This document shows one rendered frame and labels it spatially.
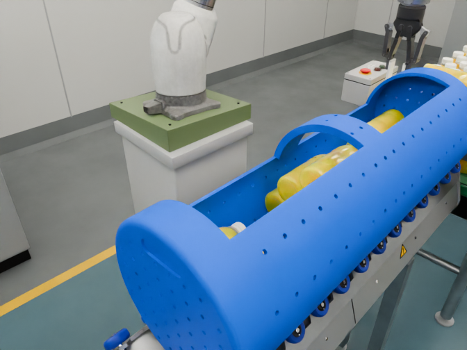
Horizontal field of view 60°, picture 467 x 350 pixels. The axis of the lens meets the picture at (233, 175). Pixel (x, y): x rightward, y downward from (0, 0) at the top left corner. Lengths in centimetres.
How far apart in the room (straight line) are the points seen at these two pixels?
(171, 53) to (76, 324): 135
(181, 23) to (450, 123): 72
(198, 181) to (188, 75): 32
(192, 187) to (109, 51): 250
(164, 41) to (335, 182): 70
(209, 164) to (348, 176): 64
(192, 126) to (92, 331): 117
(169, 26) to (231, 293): 85
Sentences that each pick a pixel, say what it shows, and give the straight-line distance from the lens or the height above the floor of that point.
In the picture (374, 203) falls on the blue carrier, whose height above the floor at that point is 116.
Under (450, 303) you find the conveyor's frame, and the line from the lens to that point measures 208.
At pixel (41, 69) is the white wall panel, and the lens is 342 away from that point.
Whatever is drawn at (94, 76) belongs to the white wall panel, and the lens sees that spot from 360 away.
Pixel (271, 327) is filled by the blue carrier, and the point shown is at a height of 112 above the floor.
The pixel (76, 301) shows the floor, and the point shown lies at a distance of 216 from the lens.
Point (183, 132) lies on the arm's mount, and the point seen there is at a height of 105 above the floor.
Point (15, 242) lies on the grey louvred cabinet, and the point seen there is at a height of 17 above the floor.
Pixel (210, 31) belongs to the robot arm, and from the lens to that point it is 139.
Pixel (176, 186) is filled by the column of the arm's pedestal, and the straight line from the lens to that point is 120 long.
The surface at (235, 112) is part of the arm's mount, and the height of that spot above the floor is 104.
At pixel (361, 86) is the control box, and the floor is 107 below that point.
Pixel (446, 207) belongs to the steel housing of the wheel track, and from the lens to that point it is 130.
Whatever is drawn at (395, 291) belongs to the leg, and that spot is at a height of 49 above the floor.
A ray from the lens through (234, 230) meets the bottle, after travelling 78.
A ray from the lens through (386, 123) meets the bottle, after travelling 110.
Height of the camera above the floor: 157
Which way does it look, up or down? 33 degrees down
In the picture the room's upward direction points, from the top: straight up
